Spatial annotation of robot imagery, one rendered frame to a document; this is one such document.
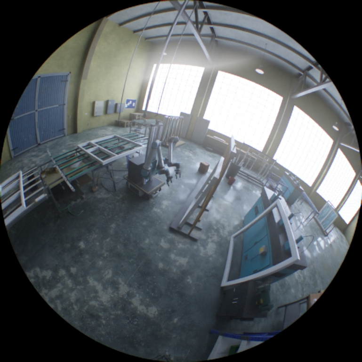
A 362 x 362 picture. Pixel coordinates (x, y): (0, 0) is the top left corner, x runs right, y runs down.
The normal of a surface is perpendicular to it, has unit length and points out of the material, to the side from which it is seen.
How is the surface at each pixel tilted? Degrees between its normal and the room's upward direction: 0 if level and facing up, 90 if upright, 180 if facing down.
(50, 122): 90
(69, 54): 90
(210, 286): 0
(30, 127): 90
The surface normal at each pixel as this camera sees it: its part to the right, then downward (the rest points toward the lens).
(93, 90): 0.88, 0.42
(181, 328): 0.26, -0.80
